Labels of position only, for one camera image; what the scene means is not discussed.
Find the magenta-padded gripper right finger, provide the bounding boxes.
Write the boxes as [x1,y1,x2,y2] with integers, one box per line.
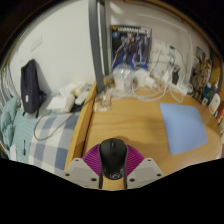
[122,144,165,190]

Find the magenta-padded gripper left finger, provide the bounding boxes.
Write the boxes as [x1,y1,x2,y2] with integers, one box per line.
[63,143,104,190]

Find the black computer mouse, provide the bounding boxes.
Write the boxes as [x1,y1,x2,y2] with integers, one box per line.
[98,137,129,181]

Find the light blue mouse pad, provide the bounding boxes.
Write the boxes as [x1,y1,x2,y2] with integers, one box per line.
[158,102,209,156]

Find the blue white plaid blanket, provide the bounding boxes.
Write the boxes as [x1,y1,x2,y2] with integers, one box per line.
[28,111,83,176]

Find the white bag pile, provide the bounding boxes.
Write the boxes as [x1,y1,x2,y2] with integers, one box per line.
[45,81,93,114]

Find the teal duvet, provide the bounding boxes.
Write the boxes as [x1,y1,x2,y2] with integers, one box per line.
[0,96,38,164]

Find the white charger block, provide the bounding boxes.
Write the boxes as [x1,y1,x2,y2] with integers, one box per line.
[134,68,150,88]
[145,76,156,90]

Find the white power strip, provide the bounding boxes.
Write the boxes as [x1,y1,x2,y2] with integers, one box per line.
[169,81,194,96]

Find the red snack can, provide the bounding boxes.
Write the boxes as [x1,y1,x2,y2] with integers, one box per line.
[216,103,224,125]

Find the clear plastic cup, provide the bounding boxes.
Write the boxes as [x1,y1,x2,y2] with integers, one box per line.
[112,63,134,92]

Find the white orange lotion bottle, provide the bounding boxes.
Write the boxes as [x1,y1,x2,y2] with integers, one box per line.
[208,89,223,116]

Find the dark navy backpack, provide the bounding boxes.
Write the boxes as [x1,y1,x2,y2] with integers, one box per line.
[19,58,47,118]

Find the blue bottle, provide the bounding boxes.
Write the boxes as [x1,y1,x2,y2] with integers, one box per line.
[201,82,212,105]

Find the tan tree figurine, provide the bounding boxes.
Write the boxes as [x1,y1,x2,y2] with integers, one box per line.
[191,58,213,101]

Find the dark spray bottle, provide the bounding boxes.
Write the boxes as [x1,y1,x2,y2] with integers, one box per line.
[209,77,221,101]

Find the robot model kit box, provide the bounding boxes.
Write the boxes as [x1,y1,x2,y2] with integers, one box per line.
[109,24,153,71]

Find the black cable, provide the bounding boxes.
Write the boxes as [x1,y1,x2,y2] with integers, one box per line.
[33,103,84,142]

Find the white wall socket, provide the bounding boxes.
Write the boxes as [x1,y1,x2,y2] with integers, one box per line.
[151,39,169,56]

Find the grey metal frame post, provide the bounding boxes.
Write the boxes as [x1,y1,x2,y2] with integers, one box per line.
[88,0,111,94]

